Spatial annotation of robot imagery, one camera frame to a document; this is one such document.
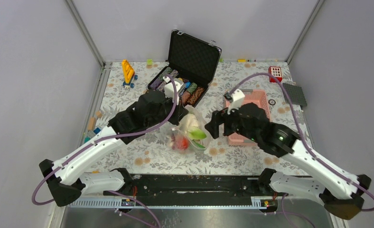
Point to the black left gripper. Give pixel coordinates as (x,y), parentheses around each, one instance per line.
(180,111)

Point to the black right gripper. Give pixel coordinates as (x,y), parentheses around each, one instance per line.
(219,117)

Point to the green toy leaf vegetable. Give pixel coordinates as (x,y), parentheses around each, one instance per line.
(197,138)

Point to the clear pink zip top bag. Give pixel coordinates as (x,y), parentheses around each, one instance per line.
(171,132)

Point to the white toy dumpling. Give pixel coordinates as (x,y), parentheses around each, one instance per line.
(189,123)

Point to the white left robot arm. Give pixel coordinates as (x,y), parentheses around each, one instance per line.
(67,178)

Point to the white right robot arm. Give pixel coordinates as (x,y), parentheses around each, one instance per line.
(338,191)

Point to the yellow toy ladder cart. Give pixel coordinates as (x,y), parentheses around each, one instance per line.
(129,75)

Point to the pink plastic basket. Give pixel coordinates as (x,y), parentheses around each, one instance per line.
(259,98)

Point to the black poker chip case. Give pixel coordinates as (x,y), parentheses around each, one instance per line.
(194,59)

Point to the loose poker chip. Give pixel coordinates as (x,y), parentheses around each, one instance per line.
(272,102)

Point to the red toy block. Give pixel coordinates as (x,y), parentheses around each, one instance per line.
(276,72)

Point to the grey building baseplate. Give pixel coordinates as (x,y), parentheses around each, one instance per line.
(296,94)

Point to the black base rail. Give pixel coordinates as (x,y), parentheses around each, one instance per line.
(195,190)

